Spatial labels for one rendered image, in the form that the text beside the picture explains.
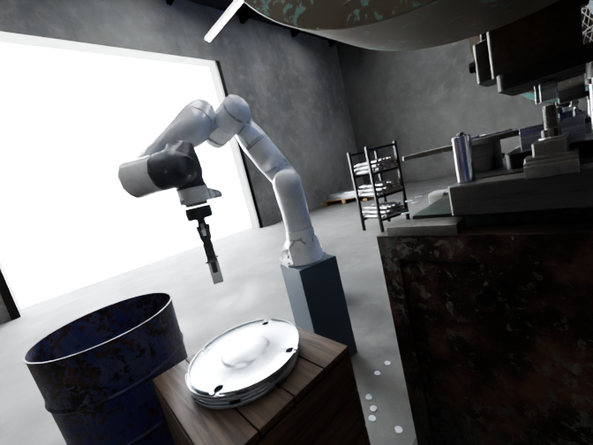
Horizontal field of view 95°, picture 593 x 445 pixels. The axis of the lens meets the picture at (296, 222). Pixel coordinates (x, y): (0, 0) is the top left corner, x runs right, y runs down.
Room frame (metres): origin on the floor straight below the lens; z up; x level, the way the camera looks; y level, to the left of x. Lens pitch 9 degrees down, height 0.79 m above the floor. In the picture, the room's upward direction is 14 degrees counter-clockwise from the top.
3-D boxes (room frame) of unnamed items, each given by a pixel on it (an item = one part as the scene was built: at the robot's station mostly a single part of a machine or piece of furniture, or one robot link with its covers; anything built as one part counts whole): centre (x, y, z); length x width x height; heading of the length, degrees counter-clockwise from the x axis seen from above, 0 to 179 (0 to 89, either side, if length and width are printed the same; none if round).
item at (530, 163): (0.45, -0.44, 0.76); 0.17 x 0.06 x 0.10; 133
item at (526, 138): (0.57, -0.57, 0.76); 0.15 x 0.09 x 0.05; 133
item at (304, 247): (1.16, 0.01, 0.52); 0.22 x 0.19 x 0.14; 27
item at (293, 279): (1.12, 0.00, 0.23); 0.18 x 0.18 x 0.45; 27
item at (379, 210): (3.17, -1.03, 0.47); 0.46 x 0.43 x 0.95; 23
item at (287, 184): (1.08, 0.00, 0.71); 0.18 x 0.11 x 0.25; 176
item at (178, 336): (0.89, 0.71, 0.24); 0.42 x 0.42 x 0.48
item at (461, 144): (0.54, -0.35, 0.75); 0.03 x 0.03 x 0.10; 43
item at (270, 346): (0.66, 0.21, 0.39); 0.29 x 0.29 x 0.01
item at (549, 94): (0.57, -0.56, 0.84); 0.05 x 0.03 x 0.04; 133
